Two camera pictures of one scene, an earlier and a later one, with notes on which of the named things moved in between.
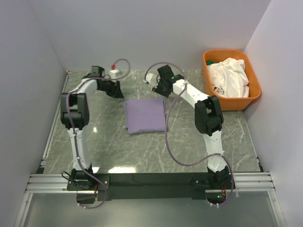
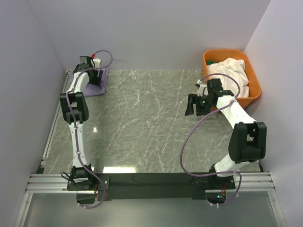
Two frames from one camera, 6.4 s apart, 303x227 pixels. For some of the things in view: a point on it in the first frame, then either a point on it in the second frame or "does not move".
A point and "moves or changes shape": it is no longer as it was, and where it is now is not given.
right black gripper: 158,91 to 194,99
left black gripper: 116,91 to 96,81
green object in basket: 209,62 does not move
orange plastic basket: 228,103 does not move
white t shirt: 229,78 does not move
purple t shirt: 145,115 moves or changes shape
